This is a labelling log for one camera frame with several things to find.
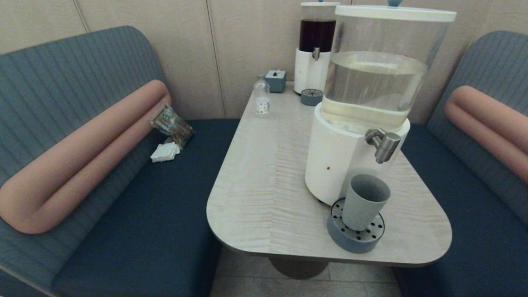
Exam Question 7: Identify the blue ribbed booth sofa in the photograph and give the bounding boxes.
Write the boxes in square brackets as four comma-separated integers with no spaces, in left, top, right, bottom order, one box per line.
[0,26,240,297]
[392,30,528,297]

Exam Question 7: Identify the grey plastic cup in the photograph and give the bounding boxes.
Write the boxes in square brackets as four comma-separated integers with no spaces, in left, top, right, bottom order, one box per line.
[342,174,391,231]

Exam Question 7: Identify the pink bolster cushion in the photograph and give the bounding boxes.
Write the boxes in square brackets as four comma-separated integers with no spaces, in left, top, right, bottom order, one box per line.
[0,80,172,234]
[445,85,528,184]

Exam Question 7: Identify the small blue steel drip tray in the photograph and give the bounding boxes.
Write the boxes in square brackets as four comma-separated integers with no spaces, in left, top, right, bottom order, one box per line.
[300,89,324,106]

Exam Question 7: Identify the clear water dispenser white base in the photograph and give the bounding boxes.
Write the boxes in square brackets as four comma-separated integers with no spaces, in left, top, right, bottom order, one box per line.
[304,0,457,207]

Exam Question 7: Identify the steel water dispenser tap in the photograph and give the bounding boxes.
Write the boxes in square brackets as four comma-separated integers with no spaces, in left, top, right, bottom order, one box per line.
[365,128,401,164]

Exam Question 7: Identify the bronze table pedestal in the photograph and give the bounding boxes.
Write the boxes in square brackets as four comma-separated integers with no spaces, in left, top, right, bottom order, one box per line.
[269,257,330,280]

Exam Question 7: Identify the clear green snack packet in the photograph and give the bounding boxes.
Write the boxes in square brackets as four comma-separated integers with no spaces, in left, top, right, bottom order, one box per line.
[149,104,194,148]

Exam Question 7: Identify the white folded napkins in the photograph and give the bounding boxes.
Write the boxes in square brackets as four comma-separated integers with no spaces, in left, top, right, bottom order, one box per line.
[150,142,181,163]

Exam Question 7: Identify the clear plastic bottle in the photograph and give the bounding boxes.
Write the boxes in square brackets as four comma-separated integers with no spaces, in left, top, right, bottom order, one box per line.
[253,75,271,118]

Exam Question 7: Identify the dark drink dispenser white base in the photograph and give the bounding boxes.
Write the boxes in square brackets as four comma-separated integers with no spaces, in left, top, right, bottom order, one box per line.
[294,1,341,95]

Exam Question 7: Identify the blue-grey tissue box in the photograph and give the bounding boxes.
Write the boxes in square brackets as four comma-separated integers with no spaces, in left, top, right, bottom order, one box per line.
[265,69,287,93]

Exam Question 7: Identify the large blue steel drip tray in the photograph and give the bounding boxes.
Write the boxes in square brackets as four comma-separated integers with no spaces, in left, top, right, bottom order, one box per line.
[327,197,385,254]

